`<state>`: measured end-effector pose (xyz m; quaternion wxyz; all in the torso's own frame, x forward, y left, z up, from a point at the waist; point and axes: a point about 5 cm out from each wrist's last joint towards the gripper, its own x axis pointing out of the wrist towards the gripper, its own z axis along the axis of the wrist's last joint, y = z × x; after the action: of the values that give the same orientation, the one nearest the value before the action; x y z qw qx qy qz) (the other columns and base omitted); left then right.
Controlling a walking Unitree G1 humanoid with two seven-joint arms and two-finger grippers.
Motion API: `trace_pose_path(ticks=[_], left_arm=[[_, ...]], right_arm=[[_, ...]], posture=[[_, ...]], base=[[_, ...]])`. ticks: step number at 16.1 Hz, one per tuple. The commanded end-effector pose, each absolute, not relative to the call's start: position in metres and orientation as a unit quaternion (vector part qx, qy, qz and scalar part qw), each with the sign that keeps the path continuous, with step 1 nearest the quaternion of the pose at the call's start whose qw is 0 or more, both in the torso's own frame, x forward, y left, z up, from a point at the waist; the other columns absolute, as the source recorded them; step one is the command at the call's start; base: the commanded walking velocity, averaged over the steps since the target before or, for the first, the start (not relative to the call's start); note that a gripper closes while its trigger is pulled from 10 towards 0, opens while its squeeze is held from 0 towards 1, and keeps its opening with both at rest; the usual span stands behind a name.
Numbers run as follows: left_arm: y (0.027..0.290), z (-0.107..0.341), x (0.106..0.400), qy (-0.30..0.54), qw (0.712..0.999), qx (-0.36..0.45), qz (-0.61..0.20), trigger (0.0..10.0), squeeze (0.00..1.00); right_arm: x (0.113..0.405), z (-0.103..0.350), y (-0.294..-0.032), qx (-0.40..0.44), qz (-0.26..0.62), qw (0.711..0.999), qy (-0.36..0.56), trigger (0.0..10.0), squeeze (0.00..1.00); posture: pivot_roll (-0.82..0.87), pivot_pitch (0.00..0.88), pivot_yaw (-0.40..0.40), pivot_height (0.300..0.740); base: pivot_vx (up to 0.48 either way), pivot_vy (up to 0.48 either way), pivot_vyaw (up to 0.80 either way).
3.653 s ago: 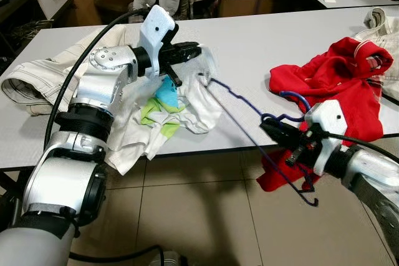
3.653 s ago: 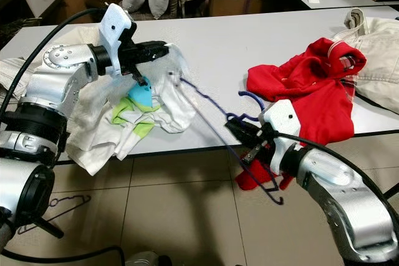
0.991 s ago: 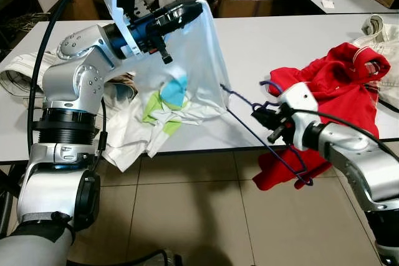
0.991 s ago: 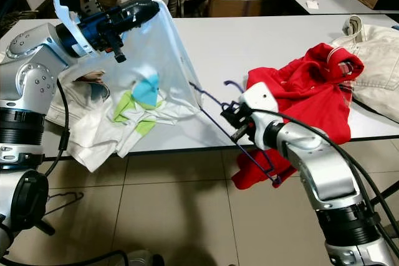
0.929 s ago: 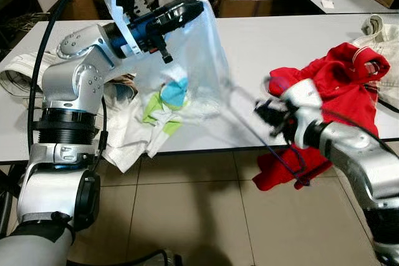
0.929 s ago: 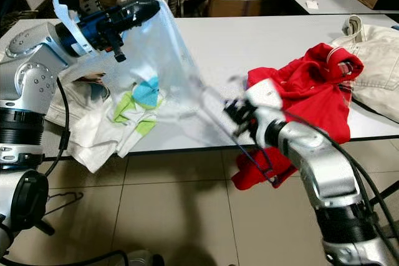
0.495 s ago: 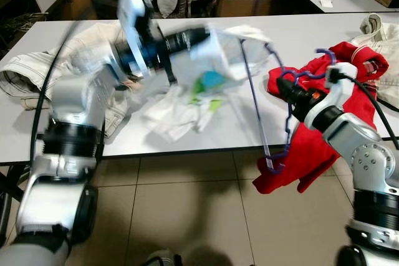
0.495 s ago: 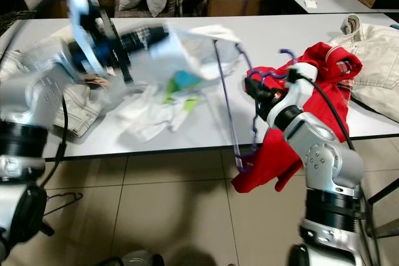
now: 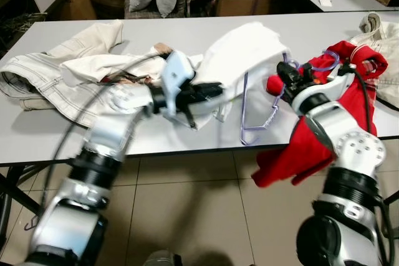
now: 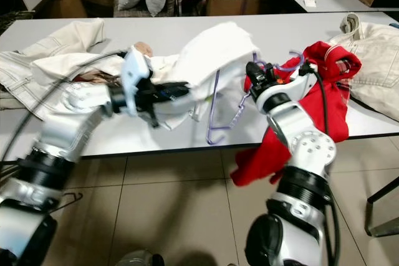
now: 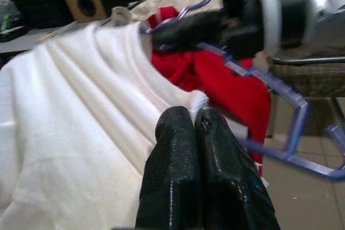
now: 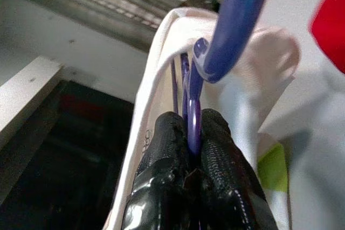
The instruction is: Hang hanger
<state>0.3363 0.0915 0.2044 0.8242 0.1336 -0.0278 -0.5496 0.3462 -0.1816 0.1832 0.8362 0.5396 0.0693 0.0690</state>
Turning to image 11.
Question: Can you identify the black plastic crate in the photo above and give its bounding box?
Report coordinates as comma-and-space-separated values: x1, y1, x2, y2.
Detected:
6, 0, 74, 31

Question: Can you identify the white T-shirt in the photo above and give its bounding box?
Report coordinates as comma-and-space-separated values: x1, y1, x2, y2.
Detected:
0, 20, 252, 230

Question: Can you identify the light wooden stick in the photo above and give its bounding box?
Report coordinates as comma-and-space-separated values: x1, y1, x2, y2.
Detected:
36, 31, 59, 43

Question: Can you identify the purple plastic hanger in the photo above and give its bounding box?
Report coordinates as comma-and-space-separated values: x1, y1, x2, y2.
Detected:
140, 0, 345, 182

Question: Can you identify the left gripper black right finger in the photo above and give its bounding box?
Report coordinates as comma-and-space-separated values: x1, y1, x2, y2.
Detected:
194, 109, 281, 230

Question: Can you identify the brown plaid metal-frame chair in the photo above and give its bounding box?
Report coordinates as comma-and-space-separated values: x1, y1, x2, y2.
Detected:
266, 42, 345, 138

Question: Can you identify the red hoodie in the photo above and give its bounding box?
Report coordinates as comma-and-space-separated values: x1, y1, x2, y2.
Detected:
146, 6, 273, 166

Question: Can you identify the white rolled sock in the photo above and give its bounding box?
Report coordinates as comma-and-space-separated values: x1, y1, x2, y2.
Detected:
111, 6, 130, 26

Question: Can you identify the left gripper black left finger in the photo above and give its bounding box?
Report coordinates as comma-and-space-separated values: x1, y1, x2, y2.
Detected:
134, 106, 202, 228

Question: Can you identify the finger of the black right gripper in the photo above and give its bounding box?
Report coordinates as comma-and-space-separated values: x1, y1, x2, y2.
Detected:
161, 34, 233, 53
151, 11, 227, 44

